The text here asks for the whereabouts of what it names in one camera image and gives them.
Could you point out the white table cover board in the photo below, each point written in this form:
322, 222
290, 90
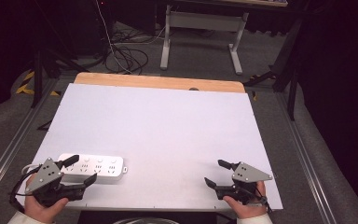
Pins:
155, 130

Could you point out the black metal stand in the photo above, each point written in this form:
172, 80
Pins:
38, 71
287, 74

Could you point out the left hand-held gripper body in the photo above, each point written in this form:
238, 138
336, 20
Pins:
45, 174

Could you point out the person's right hand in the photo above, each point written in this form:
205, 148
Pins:
248, 210

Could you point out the yellow black floor tape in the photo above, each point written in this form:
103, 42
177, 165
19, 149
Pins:
26, 85

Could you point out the aluminium floor rail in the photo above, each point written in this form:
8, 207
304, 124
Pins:
9, 149
304, 155

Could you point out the white power strip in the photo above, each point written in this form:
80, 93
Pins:
105, 169

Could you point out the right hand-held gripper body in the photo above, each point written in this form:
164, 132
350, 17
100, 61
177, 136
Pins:
247, 174

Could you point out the person's left hand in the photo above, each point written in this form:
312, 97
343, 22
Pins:
40, 211

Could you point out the white metal desk frame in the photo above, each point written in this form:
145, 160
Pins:
203, 20

